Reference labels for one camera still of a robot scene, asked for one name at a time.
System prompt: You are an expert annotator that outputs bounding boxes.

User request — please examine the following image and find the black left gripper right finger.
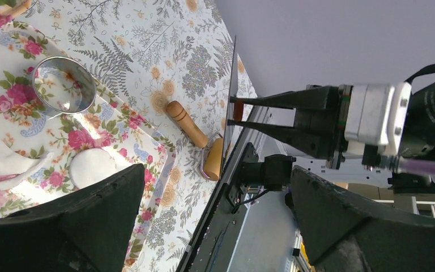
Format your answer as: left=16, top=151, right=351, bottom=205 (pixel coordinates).
left=291, top=166, right=435, bottom=271

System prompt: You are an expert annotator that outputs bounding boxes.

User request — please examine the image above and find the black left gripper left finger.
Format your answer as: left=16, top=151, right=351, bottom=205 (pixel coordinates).
left=0, top=164, right=145, bottom=271

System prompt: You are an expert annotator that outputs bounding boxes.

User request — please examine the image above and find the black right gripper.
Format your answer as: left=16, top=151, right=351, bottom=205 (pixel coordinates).
left=228, top=82, right=412, bottom=169

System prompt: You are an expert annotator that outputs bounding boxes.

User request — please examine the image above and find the red handled metal scraper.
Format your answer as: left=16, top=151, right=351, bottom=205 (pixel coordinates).
left=221, top=36, right=238, bottom=173

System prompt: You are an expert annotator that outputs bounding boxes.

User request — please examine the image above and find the wooden dough roller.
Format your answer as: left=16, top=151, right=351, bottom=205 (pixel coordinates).
left=165, top=101, right=224, bottom=181

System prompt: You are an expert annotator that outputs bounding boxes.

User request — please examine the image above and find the round metal dough cutter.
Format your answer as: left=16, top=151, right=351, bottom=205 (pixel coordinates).
left=30, top=56, right=97, bottom=117

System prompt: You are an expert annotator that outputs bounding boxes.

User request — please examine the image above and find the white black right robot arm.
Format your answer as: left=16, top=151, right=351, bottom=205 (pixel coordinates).
left=227, top=78, right=435, bottom=194

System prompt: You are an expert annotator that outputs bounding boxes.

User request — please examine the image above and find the round cut dough wrapper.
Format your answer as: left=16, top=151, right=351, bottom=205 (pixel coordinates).
left=69, top=148, right=117, bottom=189

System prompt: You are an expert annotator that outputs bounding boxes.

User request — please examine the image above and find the floral grey table mat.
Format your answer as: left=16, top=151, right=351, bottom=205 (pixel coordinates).
left=15, top=0, right=259, bottom=272

